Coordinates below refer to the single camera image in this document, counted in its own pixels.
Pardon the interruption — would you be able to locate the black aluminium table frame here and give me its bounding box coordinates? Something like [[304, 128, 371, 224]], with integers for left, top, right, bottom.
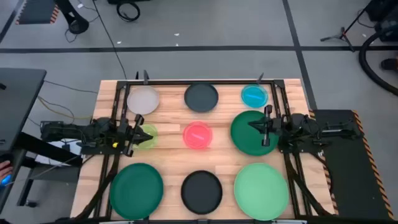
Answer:
[[74, 79, 336, 220]]

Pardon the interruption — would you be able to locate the coiled black cable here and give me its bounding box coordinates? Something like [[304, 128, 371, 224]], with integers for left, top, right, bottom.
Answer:
[[116, 1, 141, 23]]

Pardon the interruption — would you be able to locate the small red transparent plate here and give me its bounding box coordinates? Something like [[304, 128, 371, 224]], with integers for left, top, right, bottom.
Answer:
[[182, 121, 214, 150]]

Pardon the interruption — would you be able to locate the small yellow-green transparent plate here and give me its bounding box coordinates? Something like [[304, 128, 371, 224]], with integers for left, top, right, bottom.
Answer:
[[133, 124, 159, 150]]

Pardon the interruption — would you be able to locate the person's hand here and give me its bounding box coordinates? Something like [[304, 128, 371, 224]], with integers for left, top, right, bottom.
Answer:
[[0, 160, 14, 180]]

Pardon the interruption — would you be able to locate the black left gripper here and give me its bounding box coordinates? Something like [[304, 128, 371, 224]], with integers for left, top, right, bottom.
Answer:
[[116, 113, 154, 158]]

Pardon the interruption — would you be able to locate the black equipment case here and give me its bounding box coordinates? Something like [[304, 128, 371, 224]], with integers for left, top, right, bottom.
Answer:
[[365, 0, 398, 43]]

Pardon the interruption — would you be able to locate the yellow cable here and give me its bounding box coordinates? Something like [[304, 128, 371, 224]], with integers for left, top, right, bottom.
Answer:
[[37, 95, 94, 121]]

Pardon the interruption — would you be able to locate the black stand base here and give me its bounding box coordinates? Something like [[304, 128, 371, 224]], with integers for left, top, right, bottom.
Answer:
[[54, 0, 90, 35]]

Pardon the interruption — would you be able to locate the grey translucent plastic plate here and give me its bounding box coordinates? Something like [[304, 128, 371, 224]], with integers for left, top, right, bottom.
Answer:
[[126, 85, 160, 115]]

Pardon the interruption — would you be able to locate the white flat box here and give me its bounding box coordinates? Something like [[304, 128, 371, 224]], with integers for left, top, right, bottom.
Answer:
[[34, 140, 82, 166]]

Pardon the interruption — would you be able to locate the thick black hose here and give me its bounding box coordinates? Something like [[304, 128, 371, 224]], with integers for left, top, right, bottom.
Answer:
[[358, 26, 398, 96]]

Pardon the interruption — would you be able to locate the large light green plate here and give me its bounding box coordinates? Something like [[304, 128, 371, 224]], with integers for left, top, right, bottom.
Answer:
[[233, 162, 290, 221]]

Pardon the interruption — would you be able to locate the thin black cable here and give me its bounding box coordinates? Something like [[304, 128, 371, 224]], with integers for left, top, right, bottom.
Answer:
[[43, 80, 99, 95]]

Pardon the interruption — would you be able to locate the black desk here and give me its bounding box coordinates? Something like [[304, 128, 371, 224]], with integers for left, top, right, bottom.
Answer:
[[0, 67, 83, 212]]

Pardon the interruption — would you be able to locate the black plastic plate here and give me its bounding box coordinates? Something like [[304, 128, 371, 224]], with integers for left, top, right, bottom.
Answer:
[[180, 170, 223, 215]]

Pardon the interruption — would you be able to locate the black hazard-striped floor mat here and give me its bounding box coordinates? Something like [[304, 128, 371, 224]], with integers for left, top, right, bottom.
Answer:
[[309, 108, 396, 220], [15, 0, 60, 25]]

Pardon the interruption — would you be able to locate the dark grey plastic plate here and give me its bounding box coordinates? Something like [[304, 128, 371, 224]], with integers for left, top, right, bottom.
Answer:
[[183, 82, 220, 113]]

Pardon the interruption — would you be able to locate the long black floor cable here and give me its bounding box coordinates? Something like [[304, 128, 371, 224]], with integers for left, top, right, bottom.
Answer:
[[92, 0, 127, 80]]

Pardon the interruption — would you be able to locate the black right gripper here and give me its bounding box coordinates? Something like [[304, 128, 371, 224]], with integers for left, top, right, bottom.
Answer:
[[248, 105, 284, 147]]

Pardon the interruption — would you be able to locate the small cyan transparent plate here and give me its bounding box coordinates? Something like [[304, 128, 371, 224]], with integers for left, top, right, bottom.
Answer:
[[241, 83, 269, 109]]

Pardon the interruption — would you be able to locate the black shoe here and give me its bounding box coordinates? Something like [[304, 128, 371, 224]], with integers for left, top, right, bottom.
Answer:
[[381, 58, 398, 71]]

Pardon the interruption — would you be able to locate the large dark green plate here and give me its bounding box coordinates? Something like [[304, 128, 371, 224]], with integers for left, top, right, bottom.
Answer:
[[109, 162, 164, 220], [230, 110, 280, 157]]

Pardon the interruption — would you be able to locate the black tripod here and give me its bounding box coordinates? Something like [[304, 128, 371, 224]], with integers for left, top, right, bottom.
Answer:
[[320, 0, 376, 52]]

